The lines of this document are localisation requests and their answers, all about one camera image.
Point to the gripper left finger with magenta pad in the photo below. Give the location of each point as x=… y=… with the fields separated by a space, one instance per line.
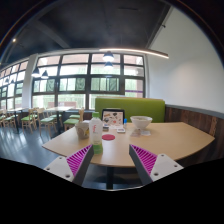
x=74 y=167

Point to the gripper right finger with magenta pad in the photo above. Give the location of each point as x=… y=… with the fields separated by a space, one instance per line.
x=152 y=167

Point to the beige paper cup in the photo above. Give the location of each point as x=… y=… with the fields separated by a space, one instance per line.
x=82 y=130

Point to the wooden chair with green seat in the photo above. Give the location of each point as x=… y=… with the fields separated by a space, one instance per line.
x=74 y=119
x=45 y=122
x=30 y=120

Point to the white bowl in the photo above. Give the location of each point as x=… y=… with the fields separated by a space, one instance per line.
x=141 y=122

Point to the clear bottle with green cap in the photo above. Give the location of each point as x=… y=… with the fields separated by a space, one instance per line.
x=95 y=133

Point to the small card box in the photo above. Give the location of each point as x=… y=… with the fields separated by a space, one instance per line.
x=121 y=130

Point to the small blue-capped bottle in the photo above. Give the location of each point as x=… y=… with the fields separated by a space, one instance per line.
x=125 y=123

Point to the wooden dining table in background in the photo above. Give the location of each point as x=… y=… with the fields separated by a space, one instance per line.
x=58 y=110

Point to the green upholstered bench back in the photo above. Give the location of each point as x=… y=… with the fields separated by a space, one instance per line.
x=154 y=108

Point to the framed picture sign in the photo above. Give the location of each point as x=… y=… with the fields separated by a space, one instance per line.
x=113 y=117

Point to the black pendant lamp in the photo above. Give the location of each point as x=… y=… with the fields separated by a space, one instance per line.
x=108 y=57
x=36 y=73

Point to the long linear ceiling lamp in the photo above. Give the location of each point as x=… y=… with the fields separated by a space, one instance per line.
x=144 y=51

